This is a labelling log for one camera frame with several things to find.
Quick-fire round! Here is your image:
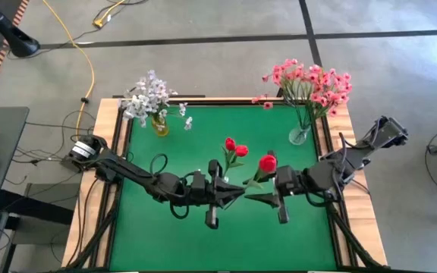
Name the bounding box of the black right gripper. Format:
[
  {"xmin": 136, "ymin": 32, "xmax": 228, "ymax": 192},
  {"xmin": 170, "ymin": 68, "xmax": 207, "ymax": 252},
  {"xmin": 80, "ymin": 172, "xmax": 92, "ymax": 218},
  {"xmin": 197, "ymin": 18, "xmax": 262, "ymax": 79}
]
[{"xmin": 242, "ymin": 176, "xmax": 303, "ymax": 224}]

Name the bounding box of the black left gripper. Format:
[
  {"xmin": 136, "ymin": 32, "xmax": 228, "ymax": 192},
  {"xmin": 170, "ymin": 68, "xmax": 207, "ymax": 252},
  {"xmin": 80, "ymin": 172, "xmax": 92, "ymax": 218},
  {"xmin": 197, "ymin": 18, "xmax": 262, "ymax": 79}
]
[{"xmin": 203, "ymin": 158, "xmax": 247, "ymax": 231}]

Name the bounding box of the bulbous textured clear vase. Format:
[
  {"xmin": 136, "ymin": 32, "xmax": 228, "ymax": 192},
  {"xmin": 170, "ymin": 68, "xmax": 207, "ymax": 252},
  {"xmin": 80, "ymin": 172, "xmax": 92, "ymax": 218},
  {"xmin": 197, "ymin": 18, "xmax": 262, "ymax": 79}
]
[{"xmin": 288, "ymin": 121, "xmax": 313, "ymax": 146}]

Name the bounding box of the yellow glass vase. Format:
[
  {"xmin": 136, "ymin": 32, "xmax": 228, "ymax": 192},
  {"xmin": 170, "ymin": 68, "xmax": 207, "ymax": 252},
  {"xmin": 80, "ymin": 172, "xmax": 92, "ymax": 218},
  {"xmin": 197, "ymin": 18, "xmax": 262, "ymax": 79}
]
[{"xmin": 150, "ymin": 113, "xmax": 170, "ymax": 137}]

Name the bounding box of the green table mat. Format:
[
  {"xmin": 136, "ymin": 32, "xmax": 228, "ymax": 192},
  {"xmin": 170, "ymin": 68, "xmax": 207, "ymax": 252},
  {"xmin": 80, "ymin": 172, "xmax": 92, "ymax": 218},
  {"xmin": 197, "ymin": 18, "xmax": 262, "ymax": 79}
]
[{"xmin": 108, "ymin": 105, "xmax": 338, "ymax": 271}]

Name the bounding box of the black power adapter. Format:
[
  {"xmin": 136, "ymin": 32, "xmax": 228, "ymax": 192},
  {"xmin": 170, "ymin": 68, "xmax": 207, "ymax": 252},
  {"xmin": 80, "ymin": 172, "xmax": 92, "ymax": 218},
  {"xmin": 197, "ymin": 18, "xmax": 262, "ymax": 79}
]
[{"xmin": 59, "ymin": 155, "xmax": 79, "ymax": 174}]

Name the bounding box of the dark grey desk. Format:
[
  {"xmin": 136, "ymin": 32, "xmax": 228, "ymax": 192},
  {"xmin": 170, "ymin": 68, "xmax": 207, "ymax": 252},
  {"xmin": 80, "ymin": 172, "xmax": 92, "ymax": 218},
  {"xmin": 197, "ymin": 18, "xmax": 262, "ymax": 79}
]
[{"xmin": 0, "ymin": 106, "xmax": 30, "ymax": 218}]

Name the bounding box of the black stand base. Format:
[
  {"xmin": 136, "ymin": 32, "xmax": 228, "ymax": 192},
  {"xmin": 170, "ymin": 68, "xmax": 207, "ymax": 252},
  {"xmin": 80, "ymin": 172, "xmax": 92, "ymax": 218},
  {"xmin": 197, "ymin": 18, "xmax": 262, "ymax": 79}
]
[{"xmin": 0, "ymin": 0, "xmax": 41, "ymax": 58}]

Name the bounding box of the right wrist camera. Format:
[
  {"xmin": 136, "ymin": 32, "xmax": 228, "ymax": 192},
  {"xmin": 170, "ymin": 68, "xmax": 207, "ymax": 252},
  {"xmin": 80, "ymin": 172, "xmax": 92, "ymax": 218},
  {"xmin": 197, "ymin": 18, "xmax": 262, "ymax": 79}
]
[{"xmin": 277, "ymin": 165, "xmax": 299, "ymax": 187}]

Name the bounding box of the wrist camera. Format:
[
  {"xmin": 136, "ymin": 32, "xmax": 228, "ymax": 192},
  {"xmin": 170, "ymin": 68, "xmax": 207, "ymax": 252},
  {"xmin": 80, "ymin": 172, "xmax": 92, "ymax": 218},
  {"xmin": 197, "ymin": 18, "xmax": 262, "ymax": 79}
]
[
  {"xmin": 190, "ymin": 170, "xmax": 207, "ymax": 191},
  {"xmin": 277, "ymin": 165, "xmax": 299, "ymax": 187}
]

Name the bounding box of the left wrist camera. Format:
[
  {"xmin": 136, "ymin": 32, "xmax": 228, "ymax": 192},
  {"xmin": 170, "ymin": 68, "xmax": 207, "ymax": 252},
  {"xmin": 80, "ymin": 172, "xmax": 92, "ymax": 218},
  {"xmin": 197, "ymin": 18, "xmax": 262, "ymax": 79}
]
[{"xmin": 190, "ymin": 170, "xmax": 207, "ymax": 191}]

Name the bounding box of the black aluminium table frame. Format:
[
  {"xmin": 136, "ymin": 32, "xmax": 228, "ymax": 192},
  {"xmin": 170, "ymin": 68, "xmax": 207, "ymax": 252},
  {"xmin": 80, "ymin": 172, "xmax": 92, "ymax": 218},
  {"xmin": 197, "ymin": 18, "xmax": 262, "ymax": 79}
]
[{"xmin": 72, "ymin": 96, "xmax": 385, "ymax": 273}]

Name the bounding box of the yellow extension cable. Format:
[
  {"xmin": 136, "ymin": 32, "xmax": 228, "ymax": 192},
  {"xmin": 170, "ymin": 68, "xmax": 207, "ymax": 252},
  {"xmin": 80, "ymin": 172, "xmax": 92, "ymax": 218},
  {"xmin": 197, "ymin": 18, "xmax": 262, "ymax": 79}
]
[{"xmin": 42, "ymin": 0, "xmax": 96, "ymax": 132}]

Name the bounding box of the yellow plug cord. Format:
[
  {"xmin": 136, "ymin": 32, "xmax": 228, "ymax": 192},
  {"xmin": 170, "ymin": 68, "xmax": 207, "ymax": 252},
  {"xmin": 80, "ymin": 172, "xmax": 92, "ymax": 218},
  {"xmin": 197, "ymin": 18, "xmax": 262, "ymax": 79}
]
[{"xmin": 92, "ymin": 0, "xmax": 128, "ymax": 28}]

